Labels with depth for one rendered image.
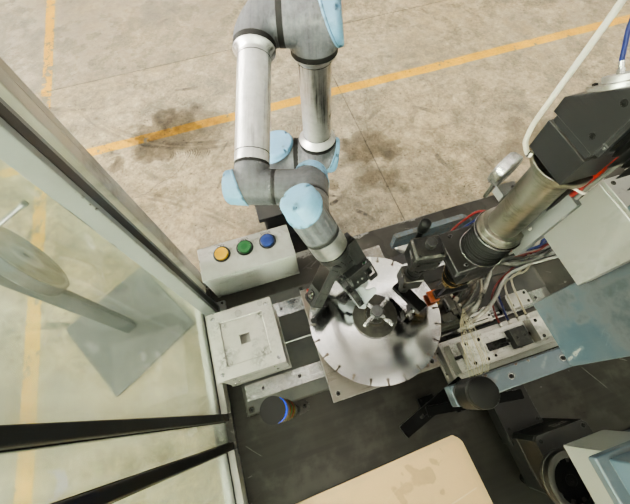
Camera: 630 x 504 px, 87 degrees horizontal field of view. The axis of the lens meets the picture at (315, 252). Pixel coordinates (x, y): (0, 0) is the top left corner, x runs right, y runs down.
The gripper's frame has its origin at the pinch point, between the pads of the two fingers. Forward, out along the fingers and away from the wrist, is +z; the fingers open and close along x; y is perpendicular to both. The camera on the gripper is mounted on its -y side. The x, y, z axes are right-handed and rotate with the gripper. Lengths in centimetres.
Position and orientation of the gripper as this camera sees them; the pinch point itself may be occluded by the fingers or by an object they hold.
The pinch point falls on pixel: (360, 306)
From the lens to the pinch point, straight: 83.9
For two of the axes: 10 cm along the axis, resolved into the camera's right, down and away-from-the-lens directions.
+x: -4.2, -4.7, 7.8
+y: 7.8, -6.2, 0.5
